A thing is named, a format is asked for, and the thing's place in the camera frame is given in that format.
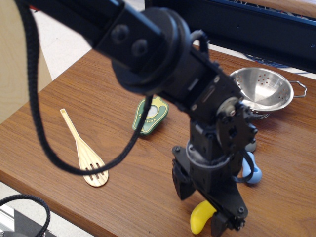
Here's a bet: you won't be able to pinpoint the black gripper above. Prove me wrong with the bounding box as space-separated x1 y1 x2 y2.
172 144 248 237

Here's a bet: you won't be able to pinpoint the yellow toy banana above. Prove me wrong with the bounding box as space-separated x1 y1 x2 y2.
190 200 217 235

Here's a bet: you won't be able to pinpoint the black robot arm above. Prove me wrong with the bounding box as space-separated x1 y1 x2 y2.
16 0 257 237

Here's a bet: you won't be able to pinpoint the robot base with rail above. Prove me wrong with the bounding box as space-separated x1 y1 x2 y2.
0 194 56 237

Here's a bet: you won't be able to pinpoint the steel colander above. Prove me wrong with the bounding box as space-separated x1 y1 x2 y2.
230 67 307 120

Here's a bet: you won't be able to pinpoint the grey blue ice cream scoop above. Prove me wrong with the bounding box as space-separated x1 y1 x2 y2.
242 143 262 184

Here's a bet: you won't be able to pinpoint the green toy pepper half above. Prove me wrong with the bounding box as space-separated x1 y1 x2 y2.
132 96 169 135

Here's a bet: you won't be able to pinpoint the wooden slotted spatula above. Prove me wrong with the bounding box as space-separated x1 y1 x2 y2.
60 108 109 188

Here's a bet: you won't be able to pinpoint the light wooden panel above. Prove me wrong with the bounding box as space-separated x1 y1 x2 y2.
0 0 53 124

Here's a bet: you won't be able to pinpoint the blue cables on floor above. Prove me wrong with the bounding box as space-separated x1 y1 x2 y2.
243 53 311 76

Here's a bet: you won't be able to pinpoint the black metal frame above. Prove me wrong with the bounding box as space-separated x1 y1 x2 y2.
145 0 316 73

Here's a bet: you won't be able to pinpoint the black braided cable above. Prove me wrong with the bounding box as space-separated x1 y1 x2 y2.
14 0 154 176

